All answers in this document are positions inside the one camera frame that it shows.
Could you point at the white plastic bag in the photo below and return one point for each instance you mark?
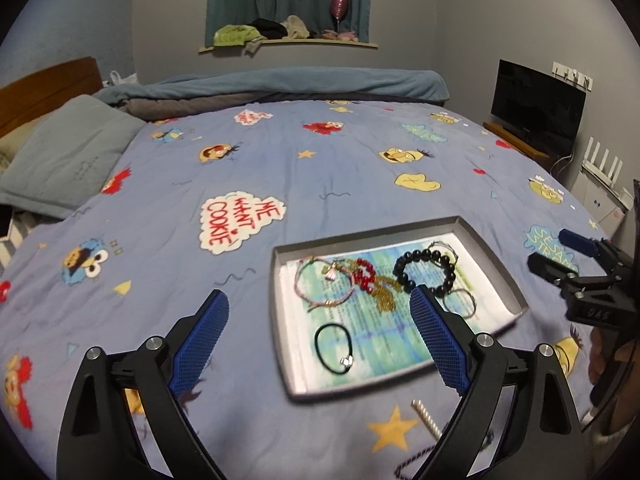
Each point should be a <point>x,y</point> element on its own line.
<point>122,78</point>

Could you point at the black monitor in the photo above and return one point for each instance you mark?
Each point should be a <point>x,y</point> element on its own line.
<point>537,105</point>

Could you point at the grey cardboard box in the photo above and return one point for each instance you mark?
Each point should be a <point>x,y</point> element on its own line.
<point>277,310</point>

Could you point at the printed paper sheet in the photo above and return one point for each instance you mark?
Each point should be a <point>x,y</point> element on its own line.
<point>380,340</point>

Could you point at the window sill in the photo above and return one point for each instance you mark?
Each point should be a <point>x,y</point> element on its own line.
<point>310,45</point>

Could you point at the white router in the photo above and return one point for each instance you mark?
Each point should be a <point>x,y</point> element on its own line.
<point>602,175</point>

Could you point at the wall hook rack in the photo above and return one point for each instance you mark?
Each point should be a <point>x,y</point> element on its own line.
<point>572,75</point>

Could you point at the green cloth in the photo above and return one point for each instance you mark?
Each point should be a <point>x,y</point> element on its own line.
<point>235,35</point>

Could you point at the grey pillow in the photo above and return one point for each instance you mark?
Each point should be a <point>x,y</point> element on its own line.
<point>65,155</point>

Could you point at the cartoon printed bedspread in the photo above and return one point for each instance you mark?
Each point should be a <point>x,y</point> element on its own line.
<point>300,185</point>

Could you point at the red bead hair ornament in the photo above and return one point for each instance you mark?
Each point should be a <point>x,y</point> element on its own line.
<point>365,277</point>

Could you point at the pink cloth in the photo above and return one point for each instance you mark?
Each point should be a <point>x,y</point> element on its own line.
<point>342,36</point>

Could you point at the grey blanket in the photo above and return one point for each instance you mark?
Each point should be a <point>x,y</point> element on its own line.
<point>175,107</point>

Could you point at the silver twisted hair clip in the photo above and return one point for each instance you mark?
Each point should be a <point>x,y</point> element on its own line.
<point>427,417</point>

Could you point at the person's right hand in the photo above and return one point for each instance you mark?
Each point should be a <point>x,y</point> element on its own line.
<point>597,357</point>

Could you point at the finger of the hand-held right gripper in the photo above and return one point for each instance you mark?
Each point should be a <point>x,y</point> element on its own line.
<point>552,267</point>
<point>580,241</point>

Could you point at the white cabinet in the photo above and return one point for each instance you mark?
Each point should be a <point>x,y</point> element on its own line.
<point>597,205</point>

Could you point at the beige pillow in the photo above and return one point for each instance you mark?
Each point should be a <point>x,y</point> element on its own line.
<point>12,147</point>

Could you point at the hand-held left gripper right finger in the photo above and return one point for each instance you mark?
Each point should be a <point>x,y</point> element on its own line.
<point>440,345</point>

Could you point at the wooden monitor stand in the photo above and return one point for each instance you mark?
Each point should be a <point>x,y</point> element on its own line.
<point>525,147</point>

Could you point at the beige cloth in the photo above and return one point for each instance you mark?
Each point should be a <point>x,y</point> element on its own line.
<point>296,26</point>

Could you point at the blue blanket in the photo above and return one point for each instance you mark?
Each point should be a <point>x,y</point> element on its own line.
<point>300,80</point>

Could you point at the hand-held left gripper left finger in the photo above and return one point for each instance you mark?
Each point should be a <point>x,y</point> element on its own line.
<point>200,345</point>

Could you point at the wooden headboard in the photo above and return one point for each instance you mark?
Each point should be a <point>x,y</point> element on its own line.
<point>45,80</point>

